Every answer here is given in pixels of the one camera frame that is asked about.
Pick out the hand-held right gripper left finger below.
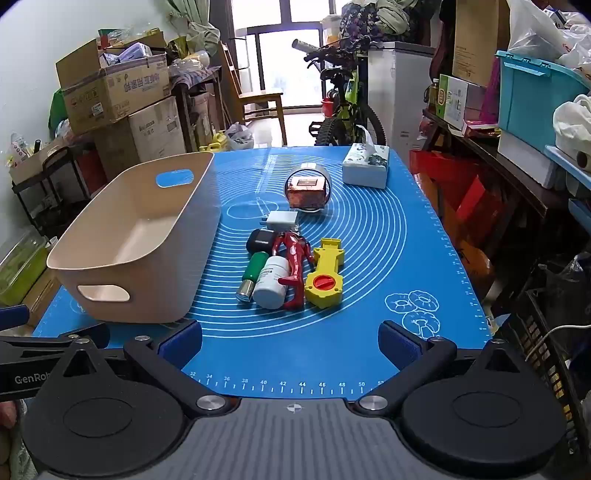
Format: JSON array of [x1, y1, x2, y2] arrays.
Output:
[[59, 318, 232, 414]]

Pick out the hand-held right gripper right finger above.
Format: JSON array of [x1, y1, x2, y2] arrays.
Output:
[[355, 320, 525, 414]]

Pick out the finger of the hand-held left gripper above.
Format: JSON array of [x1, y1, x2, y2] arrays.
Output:
[[0, 305, 29, 331], [0, 323, 112, 357]]

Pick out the yellow plastic toy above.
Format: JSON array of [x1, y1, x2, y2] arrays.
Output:
[[304, 237, 346, 309]]

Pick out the green cylindrical bottle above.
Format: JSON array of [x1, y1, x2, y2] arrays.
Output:
[[237, 251, 269, 304]]

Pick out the white pill bottle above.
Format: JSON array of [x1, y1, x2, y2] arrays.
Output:
[[252, 255, 291, 310]]

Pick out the beige plastic basket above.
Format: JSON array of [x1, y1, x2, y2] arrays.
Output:
[[46, 151, 222, 324]]

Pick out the black earbuds case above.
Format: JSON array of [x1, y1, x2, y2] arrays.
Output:
[[246, 229, 278, 254]]

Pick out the red action figure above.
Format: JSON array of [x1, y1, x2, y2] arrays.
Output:
[[271, 232, 315, 310]]

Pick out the white wall charger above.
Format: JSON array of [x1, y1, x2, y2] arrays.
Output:
[[259, 210, 300, 232]]

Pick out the green lidded container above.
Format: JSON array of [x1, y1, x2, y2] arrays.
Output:
[[0, 226, 49, 305]]

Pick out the blue silicone baking mat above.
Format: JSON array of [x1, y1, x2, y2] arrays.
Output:
[[32, 145, 495, 401]]

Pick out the black metal cart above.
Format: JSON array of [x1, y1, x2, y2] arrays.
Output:
[[11, 143, 93, 236]]

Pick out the black plastic crate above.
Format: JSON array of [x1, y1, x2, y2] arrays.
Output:
[[494, 288, 591, 462]]

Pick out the red paper bags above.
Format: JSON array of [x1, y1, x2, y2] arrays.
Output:
[[409, 150, 499, 250]]

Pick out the floral tissue box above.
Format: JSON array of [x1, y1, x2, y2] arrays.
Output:
[[342, 126, 391, 190]]

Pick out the red patterned gift box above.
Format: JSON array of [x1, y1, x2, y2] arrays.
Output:
[[286, 175, 326, 210]]

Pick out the clear tape roll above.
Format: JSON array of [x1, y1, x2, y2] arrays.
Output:
[[283, 162, 333, 214]]

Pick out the dark wooden long table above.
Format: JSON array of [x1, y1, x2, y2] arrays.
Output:
[[422, 108, 591, 296]]

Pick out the yellow plastic jug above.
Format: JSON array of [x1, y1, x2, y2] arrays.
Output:
[[199, 131, 229, 153]]

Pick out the grey plastic bag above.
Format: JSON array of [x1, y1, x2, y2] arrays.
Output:
[[225, 122, 254, 151]]

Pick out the pink flat box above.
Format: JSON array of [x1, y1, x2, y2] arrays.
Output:
[[464, 120, 502, 137]]

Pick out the green black bicycle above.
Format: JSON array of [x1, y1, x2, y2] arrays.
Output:
[[291, 37, 386, 147]]

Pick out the open brown cardboard box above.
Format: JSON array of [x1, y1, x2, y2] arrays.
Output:
[[55, 30, 171, 137]]

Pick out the green white carton box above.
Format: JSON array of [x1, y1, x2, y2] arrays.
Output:
[[436, 74, 485, 130]]

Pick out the white chest freezer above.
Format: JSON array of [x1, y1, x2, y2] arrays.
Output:
[[367, 41, 435, 162]]

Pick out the wooden chair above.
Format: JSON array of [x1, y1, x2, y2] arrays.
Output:
[[221, 42, 288, 146]]

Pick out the dark wooden side table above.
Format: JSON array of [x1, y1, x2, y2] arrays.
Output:
[[168, 67, 227, 153]]

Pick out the teal plastic storage bin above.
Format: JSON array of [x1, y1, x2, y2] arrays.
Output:
[[496, 50, 591, 153]]

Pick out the small white plastic bag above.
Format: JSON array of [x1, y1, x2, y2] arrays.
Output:
[[553, 95, 591, 174]]

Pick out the brown cardboard panel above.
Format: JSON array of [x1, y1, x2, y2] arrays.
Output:
[[452, 0, 499, 88]]

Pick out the green curtain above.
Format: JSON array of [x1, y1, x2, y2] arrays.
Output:
[[161, 0, 222, 58]]

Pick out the pile of clothes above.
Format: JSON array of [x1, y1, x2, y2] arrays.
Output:
[[341, 0, 444, 44]]

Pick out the large white plastic bag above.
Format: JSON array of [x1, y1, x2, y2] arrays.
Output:
[[505, 0, 591, 70]]

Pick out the white cable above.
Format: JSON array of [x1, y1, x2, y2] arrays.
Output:
[[524, 323, 591, 365]]

